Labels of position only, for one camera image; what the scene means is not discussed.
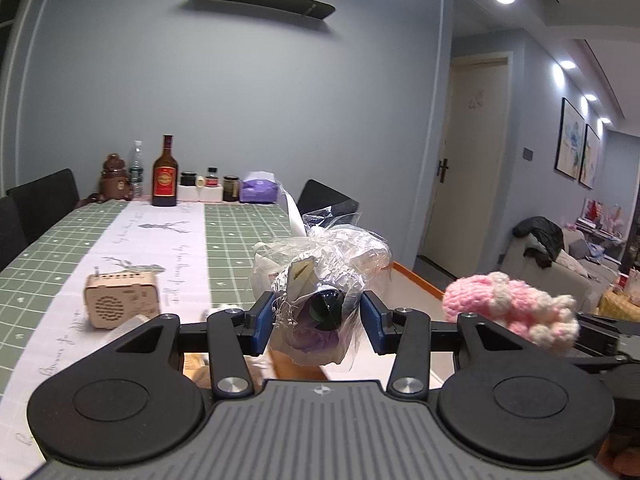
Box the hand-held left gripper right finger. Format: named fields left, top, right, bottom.
left=360, top=290, right=540, bottom=401

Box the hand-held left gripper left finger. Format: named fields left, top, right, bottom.
left=106, top=291, right=277, bottom=401

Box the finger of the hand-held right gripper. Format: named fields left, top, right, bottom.
left=565, top=310, right=640, bottom=367

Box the plastic-wrapped flower bouquet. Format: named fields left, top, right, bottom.
left=250, top=180, right=393, bottom=368

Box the pink crochet plush toy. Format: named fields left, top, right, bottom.
left=441, top=271, right=581, bottom=358

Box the yellow patterned cloth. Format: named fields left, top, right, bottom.
left=597, top=290, right=640, bottom=322

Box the beige sofa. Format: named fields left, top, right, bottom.
left=500, top=225, right=626, bottom=311

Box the black jacket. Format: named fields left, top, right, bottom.
left=513, top=216, right=566, bottom=268

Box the purple tissue pack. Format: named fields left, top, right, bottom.
left=239, top=171, right=281, bottom=205

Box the black dining chair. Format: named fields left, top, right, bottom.
left=6, top=168, right=81, bottom=246
left=296, top=179, right=361, bottom=231

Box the wooden speaker box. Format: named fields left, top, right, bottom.
left=83, top=269, right=160, bottom=330

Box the white storage box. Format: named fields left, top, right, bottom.
left=177, top=185, right=224, bottom=203

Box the cream door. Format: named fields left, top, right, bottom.
left=419, top=52, right=513, bottom=281

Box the red label liquor bottle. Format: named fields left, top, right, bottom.
left=151, top=134, right=179, bottom=208

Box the clear water bottle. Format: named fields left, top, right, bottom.
left=128, top=140, right=146, bottom=198

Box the brown bear-shaped jar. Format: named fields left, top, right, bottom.
left=97, top=152, right=133, bottom=202

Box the framed wall picture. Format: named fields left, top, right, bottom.
left=554, top=97, right=586, bottom=181
left=578, top=124, right=602, bottom=191

